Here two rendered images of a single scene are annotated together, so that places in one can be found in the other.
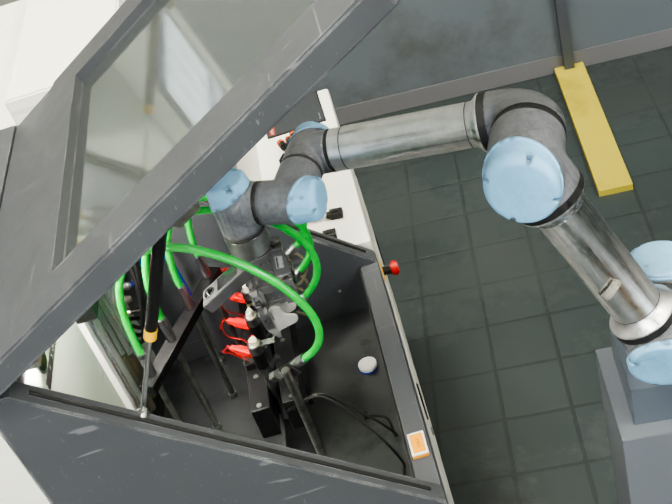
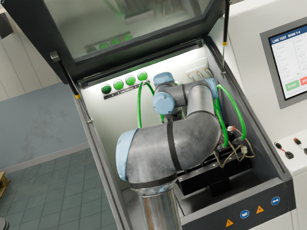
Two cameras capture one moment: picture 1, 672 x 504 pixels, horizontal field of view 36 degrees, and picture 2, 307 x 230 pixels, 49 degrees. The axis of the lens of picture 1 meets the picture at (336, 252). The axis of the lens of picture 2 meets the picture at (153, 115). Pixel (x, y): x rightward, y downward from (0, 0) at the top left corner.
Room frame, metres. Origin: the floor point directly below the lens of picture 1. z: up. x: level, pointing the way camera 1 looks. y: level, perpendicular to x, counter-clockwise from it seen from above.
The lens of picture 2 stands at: (1.12, -1.00, 1.85)
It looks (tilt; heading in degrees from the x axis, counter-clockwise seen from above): 24 degrees down; 78
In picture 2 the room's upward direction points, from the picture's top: 17 degrees counter-clockwise
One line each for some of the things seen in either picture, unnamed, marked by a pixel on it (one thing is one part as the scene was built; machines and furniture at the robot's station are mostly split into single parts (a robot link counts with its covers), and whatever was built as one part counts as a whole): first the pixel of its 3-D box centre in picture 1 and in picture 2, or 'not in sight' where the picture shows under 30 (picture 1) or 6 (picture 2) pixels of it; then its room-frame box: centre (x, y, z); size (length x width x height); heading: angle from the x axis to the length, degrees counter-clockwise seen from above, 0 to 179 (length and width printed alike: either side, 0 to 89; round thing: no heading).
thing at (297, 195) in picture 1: (292, 194); (168, 98); (1.40, 0.04, 1.41); 0.11 x 0.11 x 0.08; 65
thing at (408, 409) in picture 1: (403, 389); (213, 224); (1.42, -0.04, 0.87); 0.62 x 0.04 x 0.16; 176
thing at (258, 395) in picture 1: (278, 369); (214, 175); (1.55, 0.19, 0.91); 0.34 x 0.10 x 0.15; 176
